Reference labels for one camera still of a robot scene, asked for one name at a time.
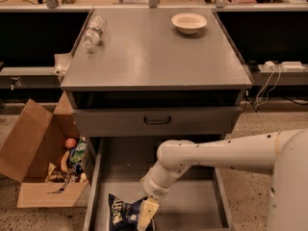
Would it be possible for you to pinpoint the grey metal drawer cabinet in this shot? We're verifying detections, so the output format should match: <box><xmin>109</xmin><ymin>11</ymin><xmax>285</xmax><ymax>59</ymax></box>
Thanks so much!
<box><xmin>60</xmin><ymin>7</ymin><xmax>254</xmax><ymax>231</ymax></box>

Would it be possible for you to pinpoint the white power strip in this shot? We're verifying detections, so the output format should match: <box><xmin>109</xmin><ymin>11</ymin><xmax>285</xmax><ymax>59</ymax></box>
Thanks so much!
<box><xmin>260</xmin><ymin>61</ymin><xmax>305</xmax><ymax>71</ymax></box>

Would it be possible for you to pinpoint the banana in box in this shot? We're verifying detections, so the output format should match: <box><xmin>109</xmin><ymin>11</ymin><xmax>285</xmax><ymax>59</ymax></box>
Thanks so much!
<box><xmin>61</xmin><ymin>150</ymin><xmax>69</xmax><ymax>173</ymax></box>

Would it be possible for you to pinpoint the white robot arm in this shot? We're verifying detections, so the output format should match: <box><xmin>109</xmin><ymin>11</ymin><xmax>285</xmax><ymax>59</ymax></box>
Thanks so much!
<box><xmin>141</xmin><ymin>129</ymin><xmax>308</xmax><ymax>231</ymax></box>

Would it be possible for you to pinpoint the open cardboard box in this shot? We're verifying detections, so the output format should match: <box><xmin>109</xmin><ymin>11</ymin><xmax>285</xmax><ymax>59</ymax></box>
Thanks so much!
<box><xmin>0</xmin><ymin>93</ymin><xmax>90</xmax><ymax>208</ymax></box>

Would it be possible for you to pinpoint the white paper bowl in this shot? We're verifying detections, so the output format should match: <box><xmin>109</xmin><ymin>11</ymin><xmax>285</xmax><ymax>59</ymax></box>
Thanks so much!
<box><xmin>171</xmin><ymin>13</ymin><xmax>207</xmax><ymax>35</ymax></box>

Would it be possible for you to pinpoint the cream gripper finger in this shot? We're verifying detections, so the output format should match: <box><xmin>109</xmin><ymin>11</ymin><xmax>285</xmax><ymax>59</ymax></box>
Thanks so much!
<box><xmin>137</xmin><ymin>198</ymin><xmax>159</xmax><ymax>231</ymax></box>

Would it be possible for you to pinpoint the black drawer handle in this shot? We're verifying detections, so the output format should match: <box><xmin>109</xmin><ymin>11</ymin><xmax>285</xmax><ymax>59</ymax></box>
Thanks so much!
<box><xmin>143</xmin><ymin>116</ymin><xmax>171</xmax><ymax>125</ymax></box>

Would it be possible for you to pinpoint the orange fruit in box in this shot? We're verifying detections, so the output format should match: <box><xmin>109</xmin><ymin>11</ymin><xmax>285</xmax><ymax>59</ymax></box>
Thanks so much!
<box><xmin>64</xmin><ymin>138</ymin><xmax>77</xmax><ymax>149</ymax></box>

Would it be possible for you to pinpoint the closed upper grey drawer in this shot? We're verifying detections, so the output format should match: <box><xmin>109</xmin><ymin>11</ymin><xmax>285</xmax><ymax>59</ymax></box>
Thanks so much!
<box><xmin>72</xmin><ymin>107</ymin><xmax>241</xmax><ymax>137</ymax></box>

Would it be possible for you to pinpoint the blue chip bag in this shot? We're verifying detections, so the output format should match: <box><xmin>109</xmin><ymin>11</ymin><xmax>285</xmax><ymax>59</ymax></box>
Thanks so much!
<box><xmin>108</xmin><ymin>194</ymin><xmax>155</xmax><ymax>231</ymax></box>

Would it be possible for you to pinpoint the clear plastic water bottle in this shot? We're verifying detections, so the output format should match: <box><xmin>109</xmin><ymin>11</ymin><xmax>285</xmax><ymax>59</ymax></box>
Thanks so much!
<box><xmin>83</xmin><ymin>15</ymin><xmax>108</xmax><ymax>50</ymax></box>

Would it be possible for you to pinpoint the open middle grey drawer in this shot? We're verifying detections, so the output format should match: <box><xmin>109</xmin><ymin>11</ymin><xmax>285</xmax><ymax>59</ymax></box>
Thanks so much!
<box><xmin>83</xmin><ymin>137</ymin><xmax>233</xmax><ymax>231</ymax></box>

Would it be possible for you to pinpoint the green snack bag in box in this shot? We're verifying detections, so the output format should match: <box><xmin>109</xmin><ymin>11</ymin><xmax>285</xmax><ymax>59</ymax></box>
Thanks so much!
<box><xmin>68</xmin><ymin>138</ymin><xmax>87</xmax><ymax>164</ymax></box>

